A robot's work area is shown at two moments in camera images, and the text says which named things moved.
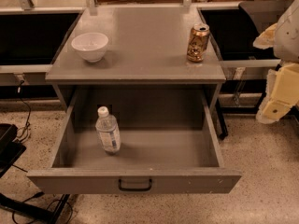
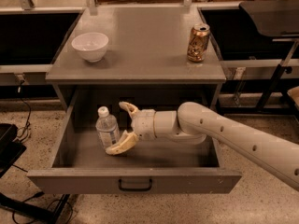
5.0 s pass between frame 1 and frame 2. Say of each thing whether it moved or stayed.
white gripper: moved
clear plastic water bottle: stayed
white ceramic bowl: stayed
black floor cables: stayed
